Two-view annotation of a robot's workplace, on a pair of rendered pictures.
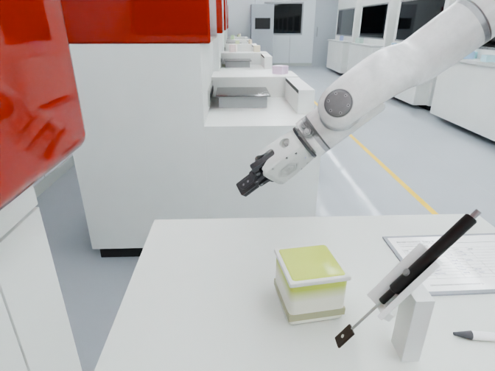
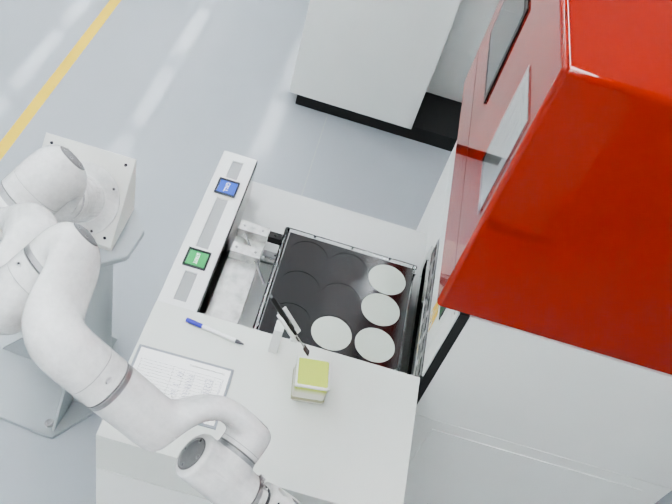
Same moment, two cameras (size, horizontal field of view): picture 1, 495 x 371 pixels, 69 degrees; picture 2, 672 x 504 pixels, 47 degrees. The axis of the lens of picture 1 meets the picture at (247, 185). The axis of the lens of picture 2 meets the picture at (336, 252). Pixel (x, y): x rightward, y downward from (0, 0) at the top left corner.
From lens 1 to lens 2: 172 cm
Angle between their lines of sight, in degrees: 109
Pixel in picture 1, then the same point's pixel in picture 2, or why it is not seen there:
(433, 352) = (260, 342)
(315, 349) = not seen: hidden behind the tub
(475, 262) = (174, 381)
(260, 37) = not seen: outside the picture
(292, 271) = (326, 368)
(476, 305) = (210, 356)
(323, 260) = (306, 369)
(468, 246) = not seen: hidden behind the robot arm
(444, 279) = (211, 375)
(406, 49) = (187, 403)
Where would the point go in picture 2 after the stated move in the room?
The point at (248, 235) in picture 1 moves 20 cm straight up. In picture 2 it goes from (322, 468) to (345, 421)
